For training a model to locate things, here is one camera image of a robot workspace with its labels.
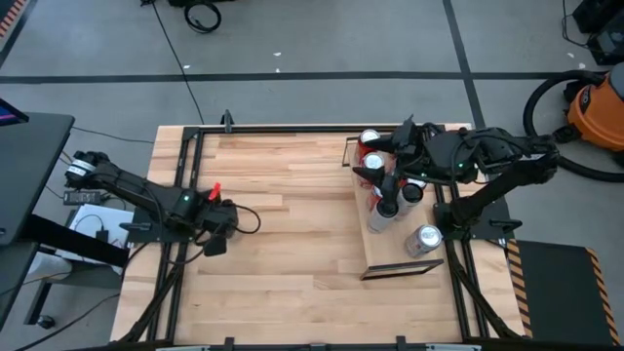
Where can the red Coca-Cola original can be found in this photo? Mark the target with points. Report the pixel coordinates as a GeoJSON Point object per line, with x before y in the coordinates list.
{"type": "Point", "coordinates": [374, 161]}

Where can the black equipment case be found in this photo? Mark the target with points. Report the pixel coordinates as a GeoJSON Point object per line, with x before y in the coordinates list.
{"type": "Point", "coordinates": [609, 46]}
{"type": "Point", "coordinates": [599, 12]}

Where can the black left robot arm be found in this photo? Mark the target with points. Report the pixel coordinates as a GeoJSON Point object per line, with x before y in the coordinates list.
{"type": "Point", "coordinates": [131, 185]}

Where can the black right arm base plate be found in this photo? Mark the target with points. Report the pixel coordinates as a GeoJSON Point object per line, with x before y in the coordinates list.
{"type": "Point", "coordinates": [480, 229]}

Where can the black power adapter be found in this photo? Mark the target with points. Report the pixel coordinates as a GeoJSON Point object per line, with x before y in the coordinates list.
{"type": "Point", "coordinates": [82, 197]}

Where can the black caster wheel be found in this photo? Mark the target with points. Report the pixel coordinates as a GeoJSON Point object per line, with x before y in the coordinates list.
{"type": "Point", "coordinates": [45, 322]}

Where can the orange shop vacuum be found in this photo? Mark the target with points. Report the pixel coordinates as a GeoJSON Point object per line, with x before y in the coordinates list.
{"type": "Point", "coordinates": [529, 117]}
{"type": "Point", "coordinates": [597, 112]}

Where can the silver Diet Coke can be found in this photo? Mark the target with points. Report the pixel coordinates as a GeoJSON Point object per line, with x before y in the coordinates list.
{"type": "Point", "coordinates": [424, 240]}

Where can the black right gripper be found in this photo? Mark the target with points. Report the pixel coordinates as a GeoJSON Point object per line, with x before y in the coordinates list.
{"type": "Point", "coordinates": [412, 146]}

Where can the computer monitor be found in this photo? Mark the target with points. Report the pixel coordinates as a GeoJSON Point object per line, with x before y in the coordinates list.
{"type": "Point", "coordinates": [10, 114]}

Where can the red tape tag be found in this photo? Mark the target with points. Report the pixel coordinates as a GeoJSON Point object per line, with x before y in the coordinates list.
{"type": "Point", "coordinates": [215, 191]}

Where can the white paper sheet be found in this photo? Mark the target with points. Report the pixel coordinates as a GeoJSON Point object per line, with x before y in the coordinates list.
{"type": "Point", "coordinates": [90, 214]}

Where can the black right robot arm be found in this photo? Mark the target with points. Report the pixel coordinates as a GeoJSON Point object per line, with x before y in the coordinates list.
{"type": "Point", "coordinates": [502, 187]}

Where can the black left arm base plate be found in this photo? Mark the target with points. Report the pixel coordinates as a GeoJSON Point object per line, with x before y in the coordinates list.
{"type": "Point", "coordinates": [139, 212]}

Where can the black mat with hazard stripes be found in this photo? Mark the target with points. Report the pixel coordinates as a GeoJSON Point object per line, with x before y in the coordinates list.
{"type": "Point", "coordinates": [556, 292]}

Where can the wooden shelf with black frame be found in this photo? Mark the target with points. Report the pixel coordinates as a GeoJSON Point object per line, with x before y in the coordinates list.
{"type": "Point", "coordinates": [390, 248]}

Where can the silver can with black lid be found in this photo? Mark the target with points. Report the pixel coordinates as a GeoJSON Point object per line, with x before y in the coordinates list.
{"type": "Point", "coordinates": [412, 193]}
{"type": "Point", "coordinates": [382, 222]}

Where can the red can with black lettering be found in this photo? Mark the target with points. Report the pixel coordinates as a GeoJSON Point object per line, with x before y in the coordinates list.
{"type": "Point", "coordinates": [369, 136]}

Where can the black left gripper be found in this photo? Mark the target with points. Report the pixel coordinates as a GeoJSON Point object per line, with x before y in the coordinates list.
{"type": "Point", "coordinates": [222, 217]}

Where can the black frame clamp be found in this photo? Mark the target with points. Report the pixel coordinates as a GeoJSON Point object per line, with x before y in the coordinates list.
{"type": "Point", "coordinates": [229, 343]}
{"type": "Point", "coordinates": [227, 122]}
{"type": "Point", "coordinates": [401, 343]}

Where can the black desk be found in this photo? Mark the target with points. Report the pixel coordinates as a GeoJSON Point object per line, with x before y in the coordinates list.
{"type": "Point", "coordinates": [29, 170]}

